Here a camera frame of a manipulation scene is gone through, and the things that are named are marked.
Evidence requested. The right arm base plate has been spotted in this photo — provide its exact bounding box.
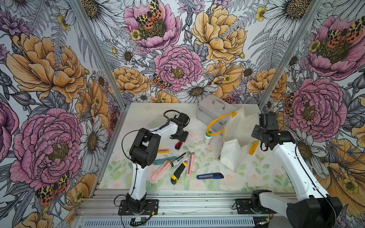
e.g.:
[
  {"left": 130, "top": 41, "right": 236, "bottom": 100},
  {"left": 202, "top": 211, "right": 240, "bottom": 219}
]
[{"left": 234, "top": 198, "right": 276, "bottom": 215}]

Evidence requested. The teal utility knife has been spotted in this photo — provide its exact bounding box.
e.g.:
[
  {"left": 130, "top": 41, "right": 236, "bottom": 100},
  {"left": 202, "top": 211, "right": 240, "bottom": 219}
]
[{"left": 153, "top": 156, "right": 177, "bottom": 165}]

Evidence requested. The right corner aluminium post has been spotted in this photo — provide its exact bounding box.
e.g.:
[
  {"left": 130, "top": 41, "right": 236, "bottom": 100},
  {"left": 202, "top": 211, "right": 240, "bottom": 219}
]
[{"left": 259, "top": 0, "right": 323, "bottom": 109}]

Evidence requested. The silver metal case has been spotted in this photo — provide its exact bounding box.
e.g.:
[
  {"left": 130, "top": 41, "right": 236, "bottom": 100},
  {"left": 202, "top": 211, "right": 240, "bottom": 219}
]
[{"left": 196, "top": 95, "right": 238, "bottom": 125}]

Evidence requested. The orange utility knife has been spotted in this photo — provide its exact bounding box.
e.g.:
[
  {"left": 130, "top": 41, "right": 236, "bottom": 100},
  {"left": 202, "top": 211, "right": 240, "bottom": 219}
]
[{"left": 157, "top": 149, "right": 170, "bottom": 154}]

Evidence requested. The silver black utility knife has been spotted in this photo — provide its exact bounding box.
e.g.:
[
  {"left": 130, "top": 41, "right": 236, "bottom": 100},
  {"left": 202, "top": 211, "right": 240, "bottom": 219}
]
[{"left": 171, "top": 152, "right": 190, "bottom": 169}]

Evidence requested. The red utility knife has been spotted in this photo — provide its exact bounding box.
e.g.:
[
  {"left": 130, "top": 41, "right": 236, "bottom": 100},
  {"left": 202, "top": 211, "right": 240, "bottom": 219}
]
[{"left": 175, "top": 141, "right": 183, "bottom": 150}]

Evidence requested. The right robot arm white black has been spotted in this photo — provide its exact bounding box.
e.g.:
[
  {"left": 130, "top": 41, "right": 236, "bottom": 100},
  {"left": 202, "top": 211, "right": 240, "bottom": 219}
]
[{"left": 251, "top": 112, "right": 343, "bottom": 228}]

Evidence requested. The white pouch with yellow handles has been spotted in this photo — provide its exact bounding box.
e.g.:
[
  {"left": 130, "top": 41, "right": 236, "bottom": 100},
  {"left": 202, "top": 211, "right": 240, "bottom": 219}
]
[{"left": 206, "top": 105, "right": 261, "bottom": 172}]

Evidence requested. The blue utility knife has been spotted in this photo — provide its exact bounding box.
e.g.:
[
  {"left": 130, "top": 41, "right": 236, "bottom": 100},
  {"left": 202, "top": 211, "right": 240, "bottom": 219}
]
[{"left": 196, "top": 173, "right": 224, "bottom": 180}]

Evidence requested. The black yellow utility knife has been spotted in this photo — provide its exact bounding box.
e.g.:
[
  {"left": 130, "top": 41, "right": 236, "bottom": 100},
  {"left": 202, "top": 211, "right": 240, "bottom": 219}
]
[{"left": 171, "top": 161, "right": 187, "bottom": 185}]

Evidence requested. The pink utility knife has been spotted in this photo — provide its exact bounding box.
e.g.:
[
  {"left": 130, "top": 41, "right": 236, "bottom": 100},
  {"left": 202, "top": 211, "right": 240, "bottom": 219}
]
[
  {"left": 186, "top": 153, "right": 195, "bottom": 177},
  {"left": 151, "top": 159, "right": 173, "bottom": 180}
]

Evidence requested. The pink utility knife right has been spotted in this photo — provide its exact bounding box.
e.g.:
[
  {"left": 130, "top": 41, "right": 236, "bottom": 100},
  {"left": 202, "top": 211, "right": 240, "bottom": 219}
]
[{"left": 186, "top": 153, "right": 195, "bottom": 177}]

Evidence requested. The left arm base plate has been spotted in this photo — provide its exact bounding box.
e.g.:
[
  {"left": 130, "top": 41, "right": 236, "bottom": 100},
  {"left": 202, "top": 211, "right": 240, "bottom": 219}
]
[{"left": 118, "top": 199, "right": 159, "bottom": 216}]

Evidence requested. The left corner aluminium post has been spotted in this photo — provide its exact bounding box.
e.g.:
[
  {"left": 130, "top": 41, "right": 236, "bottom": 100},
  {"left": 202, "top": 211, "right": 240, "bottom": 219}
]
[{"left": 70, "top": 1, "right": 126, "bottom": 111}]

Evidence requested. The aluminium front rail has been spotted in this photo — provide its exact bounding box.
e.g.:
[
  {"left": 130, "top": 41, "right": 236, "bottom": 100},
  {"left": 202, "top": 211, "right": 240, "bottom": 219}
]
[{"left": 73, "top": 189, "right": 291, "bottom": 228}]

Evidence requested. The white bottle green cap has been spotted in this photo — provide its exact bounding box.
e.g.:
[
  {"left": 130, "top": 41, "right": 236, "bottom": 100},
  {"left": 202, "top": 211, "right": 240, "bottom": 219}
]
[{"left": 204, "top": 133, "right": 212, "bottom": 145}]

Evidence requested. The pink utility knife left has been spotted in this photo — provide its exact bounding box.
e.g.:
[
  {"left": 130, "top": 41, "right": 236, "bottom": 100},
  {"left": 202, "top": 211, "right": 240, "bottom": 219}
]
[{"left": 151, "top": 159, "right": 173, "bottom": 180}]

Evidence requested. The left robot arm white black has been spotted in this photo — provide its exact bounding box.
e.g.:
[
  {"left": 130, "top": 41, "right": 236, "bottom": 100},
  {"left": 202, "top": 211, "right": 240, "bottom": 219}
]
[{"left": 125, "top": 110, "right": 190, "bottom": 214}]

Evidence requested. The corner aluminium post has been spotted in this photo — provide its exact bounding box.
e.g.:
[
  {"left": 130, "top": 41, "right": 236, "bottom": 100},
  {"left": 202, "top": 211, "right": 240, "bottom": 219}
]
[
  {"left": 259, "top": 0, "right": 323, "bottom": 109},
  {"left": 70, "top": 1, "right": 126, "bottom": 111}
]

